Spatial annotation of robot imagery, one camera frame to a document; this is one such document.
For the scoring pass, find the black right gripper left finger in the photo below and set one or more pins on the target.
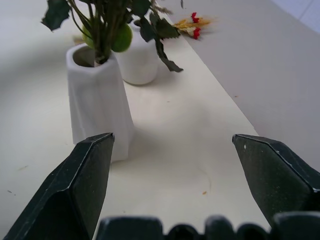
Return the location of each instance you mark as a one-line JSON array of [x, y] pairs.
[[75, 185]]

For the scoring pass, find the tall faceted white vase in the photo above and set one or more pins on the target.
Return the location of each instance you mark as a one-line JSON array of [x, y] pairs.
[[97, 110]]

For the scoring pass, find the round white vase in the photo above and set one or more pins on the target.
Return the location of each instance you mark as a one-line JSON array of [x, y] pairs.
[[140, 60]]

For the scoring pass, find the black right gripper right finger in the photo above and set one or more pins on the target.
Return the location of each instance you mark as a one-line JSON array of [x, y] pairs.
[[272, 180]]

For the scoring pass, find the green leafy flower bouquet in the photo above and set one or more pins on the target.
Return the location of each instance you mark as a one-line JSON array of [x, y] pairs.
[[110, 25]]

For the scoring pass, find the yellow and red flower bouquet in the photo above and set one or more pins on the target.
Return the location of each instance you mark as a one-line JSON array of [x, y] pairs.
[[193, 25]]

